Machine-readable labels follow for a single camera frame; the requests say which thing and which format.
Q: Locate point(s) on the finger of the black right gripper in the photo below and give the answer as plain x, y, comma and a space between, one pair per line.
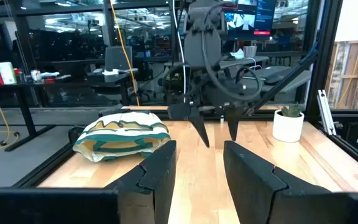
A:
197, 123
233, 123

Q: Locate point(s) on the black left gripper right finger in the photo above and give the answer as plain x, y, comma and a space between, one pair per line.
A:
250, 186

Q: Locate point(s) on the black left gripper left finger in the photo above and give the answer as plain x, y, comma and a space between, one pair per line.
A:
154, 186

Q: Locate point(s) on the beige green canvas gardening bag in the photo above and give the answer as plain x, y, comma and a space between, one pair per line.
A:
121, 137

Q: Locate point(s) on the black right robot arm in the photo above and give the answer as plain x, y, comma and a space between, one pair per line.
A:
202, 46

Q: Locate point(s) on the crumpled white tissue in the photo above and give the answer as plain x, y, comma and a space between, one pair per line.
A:
237, 54

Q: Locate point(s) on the succulent in white pot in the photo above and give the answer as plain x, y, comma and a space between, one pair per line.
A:
287, 127

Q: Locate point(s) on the grey cup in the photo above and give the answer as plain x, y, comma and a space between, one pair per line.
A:
250, 51

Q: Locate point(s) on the grey desk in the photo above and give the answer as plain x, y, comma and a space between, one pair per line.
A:
294, 81

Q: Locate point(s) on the computer monitor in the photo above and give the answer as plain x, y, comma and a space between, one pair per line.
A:
259, 15

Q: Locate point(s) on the silver aluminium extrusion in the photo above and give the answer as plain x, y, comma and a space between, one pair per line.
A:
326, 112

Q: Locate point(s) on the grey desktop monitor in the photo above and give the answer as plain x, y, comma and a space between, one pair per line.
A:
118, 58

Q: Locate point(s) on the small white object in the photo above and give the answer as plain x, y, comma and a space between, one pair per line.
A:
50, 74

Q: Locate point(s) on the black standing desk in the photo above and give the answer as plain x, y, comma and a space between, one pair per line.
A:
23, 105

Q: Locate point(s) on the small jar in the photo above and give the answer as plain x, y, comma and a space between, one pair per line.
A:
36, 75

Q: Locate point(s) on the white container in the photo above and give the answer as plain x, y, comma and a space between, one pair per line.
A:
7, 73

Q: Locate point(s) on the black aluminium table frame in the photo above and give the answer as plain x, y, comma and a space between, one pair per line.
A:
322, 62

